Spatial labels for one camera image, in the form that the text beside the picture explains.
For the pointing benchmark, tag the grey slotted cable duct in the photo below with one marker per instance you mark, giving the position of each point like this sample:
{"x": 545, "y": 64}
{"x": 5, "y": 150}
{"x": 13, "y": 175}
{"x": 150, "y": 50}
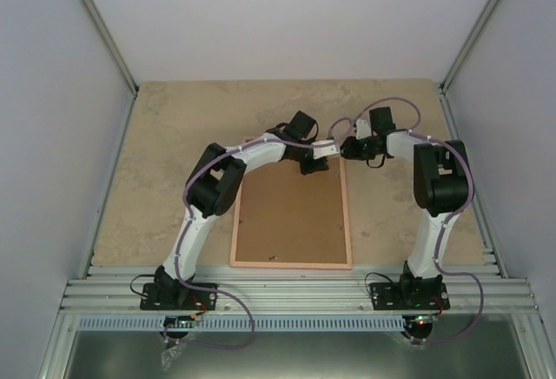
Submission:
{"x": 240, "y": 323}

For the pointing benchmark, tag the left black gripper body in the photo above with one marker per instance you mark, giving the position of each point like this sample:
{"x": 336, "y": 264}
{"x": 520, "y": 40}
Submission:
{"x": 305, "y": 169}

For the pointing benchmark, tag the brown cardboard backing board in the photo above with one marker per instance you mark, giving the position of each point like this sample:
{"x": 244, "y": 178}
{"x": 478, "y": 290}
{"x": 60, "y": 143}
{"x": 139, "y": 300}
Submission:
{"x": 291, "y": 214}

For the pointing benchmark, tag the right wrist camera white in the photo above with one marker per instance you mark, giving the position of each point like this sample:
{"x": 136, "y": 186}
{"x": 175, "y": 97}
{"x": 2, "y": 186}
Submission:
{"x": 362, "y": 129}

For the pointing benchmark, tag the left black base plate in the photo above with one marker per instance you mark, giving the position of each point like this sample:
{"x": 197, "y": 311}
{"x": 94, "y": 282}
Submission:
{"x": 156, "y": 295}

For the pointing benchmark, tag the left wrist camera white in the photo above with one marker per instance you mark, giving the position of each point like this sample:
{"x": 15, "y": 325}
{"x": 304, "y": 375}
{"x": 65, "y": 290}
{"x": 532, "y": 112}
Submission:
{"x": 325, "y": 148}

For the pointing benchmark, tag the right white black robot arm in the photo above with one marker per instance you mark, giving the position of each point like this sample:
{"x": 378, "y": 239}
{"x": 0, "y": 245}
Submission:
{"x": 442, "y": 187}

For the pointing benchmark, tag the aluminium rail base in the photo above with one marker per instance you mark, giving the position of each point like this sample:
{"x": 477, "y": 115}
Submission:
{"x": 482, "y": 282}

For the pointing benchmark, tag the pink wooden picture frame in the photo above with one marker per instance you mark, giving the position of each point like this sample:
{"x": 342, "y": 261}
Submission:
{"x": 234, "y": 231}

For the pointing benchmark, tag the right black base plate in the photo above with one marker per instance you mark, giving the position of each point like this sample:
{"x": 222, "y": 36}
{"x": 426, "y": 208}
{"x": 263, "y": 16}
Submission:
{"x": 408, "y": 293}

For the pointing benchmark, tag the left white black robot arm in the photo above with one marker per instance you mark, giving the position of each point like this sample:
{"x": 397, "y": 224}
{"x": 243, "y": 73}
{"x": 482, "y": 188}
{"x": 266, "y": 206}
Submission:
{"x": 210, "y": 192}

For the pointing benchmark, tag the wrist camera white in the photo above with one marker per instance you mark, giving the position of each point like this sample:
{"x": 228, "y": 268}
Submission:
{"x": 325, "y": 148}
{"x": 362, "y": 129}

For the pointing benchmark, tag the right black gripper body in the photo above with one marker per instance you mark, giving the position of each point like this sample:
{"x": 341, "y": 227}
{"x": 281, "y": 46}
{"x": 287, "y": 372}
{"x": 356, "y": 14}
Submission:
{"x": 362, "y": 153}

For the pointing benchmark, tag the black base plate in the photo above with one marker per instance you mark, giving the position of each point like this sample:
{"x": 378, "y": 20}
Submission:
{"x": 156, "y": 295}
{"x": 408, "y": 293}

